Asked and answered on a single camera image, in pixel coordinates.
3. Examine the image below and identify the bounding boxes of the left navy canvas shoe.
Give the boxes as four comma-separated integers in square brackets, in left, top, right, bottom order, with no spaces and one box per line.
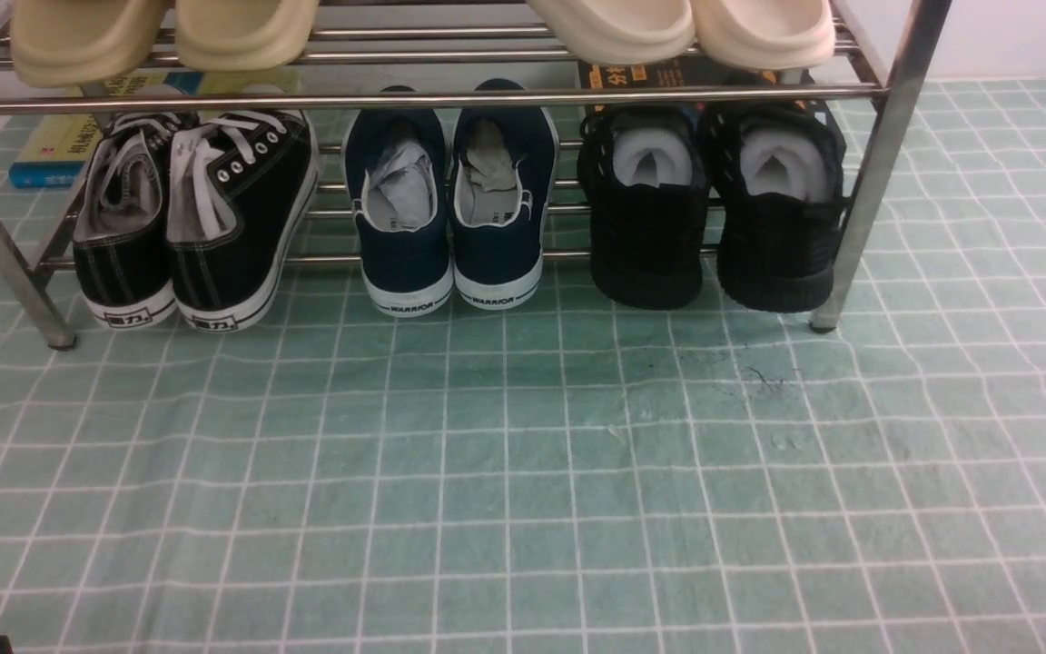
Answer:
[340,108,454,318]

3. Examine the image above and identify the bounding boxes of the black knit sneaker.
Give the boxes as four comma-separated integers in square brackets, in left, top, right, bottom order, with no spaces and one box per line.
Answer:
[577,106,711,311]
[698,100,846,313]

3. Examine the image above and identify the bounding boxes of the left cream slipper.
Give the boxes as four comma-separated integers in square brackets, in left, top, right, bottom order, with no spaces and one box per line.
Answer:
[527,1,695,66]

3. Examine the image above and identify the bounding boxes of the black orange book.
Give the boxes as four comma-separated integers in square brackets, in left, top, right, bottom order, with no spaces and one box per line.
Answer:
[577,55,785,92]

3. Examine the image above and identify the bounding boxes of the right navy canvas shoe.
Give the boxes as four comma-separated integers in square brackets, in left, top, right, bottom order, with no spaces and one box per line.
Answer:
[449,106,560,311]

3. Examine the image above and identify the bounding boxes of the left black canvas sneaker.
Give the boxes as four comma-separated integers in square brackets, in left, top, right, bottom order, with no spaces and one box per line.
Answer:
[72,112,200,331]

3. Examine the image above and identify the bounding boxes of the cream slipper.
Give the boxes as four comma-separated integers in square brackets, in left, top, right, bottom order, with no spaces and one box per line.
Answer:
[692,1,837,71]
[527,1,695,66]

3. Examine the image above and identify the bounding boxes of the stainless steel shoe rack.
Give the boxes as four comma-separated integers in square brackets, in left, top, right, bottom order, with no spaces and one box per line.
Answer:
[0,1,953,352]

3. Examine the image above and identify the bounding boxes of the navy canvas shoe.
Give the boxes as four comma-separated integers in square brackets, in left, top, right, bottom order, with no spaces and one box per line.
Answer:
[449,106,560,311]
[340,108,454,318]

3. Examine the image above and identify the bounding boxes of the right cream slipper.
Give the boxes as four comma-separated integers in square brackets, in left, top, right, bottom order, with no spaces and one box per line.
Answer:
[692,1,837,71]

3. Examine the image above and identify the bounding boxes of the yellow blue book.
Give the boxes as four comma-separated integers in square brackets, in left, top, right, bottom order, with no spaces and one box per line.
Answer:
[8,69,301,189]

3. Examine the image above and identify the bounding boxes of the right black canvas sneaker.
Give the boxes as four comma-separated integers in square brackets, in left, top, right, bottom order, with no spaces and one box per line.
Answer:
[165,109,322,332]

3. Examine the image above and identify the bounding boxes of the green checkered floor mat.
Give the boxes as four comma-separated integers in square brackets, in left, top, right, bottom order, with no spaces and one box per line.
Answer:
[0,80,1046,653]

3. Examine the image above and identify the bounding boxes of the left beige slipper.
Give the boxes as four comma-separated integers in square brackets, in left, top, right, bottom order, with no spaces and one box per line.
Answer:
[12,1,170,88]

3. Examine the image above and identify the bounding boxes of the black canvas sneaker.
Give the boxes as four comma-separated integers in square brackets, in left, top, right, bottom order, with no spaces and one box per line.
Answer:
[165,109,322,332]
[72,112,200,331]

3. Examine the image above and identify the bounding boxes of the beige slipper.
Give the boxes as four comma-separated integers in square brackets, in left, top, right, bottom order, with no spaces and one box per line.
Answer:
[174,0,320,72]
[12,1,170,88]

